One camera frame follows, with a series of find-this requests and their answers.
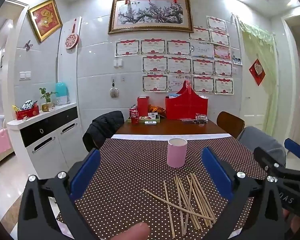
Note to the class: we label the white and black cabinet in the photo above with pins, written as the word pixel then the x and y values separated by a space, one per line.
pixel 47 135

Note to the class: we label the red basket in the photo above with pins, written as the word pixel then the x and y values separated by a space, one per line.
pixel 186 107

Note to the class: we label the round red wall ornament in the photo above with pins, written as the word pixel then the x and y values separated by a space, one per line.
pixel 72 40

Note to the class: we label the white wall switch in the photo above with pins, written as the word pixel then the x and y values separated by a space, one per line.
pixel 118 62

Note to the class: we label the pink sofa cover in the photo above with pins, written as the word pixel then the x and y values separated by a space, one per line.
pixel 0 147

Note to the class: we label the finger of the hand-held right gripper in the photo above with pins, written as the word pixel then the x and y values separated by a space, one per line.
pixel 265 158
pixel 293 148

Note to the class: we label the orange snack bag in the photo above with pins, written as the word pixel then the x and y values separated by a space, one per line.
pixel 156 108

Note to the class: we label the black pens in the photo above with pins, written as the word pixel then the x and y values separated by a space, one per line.
pixel 190 121

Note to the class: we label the pink cup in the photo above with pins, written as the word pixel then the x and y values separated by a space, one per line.
pixel 176 155

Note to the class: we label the double white light switch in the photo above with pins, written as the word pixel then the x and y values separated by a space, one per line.
pixel 25 75

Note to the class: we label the person's left hand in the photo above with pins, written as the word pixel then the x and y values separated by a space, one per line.
pixel 135 232

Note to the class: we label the black white patterned cloth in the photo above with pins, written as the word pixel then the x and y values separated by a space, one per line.
pixel 27 104

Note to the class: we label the black jacket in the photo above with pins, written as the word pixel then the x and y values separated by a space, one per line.
pixel 102 127

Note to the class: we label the grey garment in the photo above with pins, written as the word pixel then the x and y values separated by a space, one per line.
pixel 260 140

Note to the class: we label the clear plastic bag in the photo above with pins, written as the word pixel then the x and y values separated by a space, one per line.
pixel 201 118

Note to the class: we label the person's right hand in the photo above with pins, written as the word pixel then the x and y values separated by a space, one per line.
pixel 296 225

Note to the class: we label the brown polka dot tablecloth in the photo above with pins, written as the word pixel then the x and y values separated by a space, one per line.
pixel 130 170

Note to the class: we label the framed blossom painting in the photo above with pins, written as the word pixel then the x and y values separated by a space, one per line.
pixel 150 12

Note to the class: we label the green tray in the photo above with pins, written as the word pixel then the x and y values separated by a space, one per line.
pixel 150 119

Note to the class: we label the brown wooden chair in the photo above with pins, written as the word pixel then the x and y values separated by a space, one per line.
pixel 230 123

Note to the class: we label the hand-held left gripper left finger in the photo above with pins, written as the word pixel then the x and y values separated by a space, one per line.
pixel 86 172

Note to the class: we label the red box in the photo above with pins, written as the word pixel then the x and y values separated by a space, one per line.
pixel 143 106

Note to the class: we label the red diamond door decoration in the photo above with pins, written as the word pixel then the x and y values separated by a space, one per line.
pixel 257 71

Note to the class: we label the small wall photo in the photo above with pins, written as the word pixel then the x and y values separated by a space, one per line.
pixel 237 60

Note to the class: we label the green door curtain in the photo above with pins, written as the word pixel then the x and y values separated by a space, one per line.
pixel 270 80

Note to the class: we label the small potted plant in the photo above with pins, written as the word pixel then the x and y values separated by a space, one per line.
pixel 47 97

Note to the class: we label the teal humidifier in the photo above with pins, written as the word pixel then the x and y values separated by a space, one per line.
pixel 62 91

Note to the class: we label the white door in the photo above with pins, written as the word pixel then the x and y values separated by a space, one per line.
pixel 252 120

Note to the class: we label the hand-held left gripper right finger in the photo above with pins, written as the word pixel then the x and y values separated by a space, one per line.
pixel 217 172

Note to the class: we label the gold framed red picture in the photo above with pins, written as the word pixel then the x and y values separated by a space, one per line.
pixel 45 20

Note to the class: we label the white flat device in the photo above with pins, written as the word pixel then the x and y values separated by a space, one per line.
pixel 151 122

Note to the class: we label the bunch of wooden chopsticks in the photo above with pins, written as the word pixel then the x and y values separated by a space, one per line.
pixel 199 202

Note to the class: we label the red tin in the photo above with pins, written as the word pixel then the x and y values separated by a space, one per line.
pixel 27 114

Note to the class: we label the group of wall certificates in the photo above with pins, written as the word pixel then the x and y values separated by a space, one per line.
pixel 180 65

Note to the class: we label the butterfly wall decoration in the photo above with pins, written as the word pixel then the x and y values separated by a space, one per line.
pixel 28 45

